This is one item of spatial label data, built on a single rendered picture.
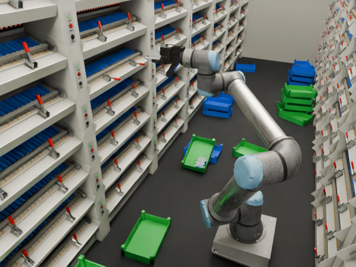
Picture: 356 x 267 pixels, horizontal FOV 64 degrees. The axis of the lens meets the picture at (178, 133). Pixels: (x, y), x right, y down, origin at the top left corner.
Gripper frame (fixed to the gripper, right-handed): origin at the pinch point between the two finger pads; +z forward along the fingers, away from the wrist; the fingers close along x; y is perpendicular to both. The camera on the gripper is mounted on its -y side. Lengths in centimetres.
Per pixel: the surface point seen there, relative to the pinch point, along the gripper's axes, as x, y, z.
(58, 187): 56, -48, 22
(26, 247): 78, -66, 25
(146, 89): -28.1, -30.3, 18.3
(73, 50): 35.5, 11.6, 15.5
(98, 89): 22.6, -10.8, 16.4
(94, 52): 21.4, 7.0, 16.6
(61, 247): 62, -86, 25
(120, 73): 0.8, -10.2, 17.7
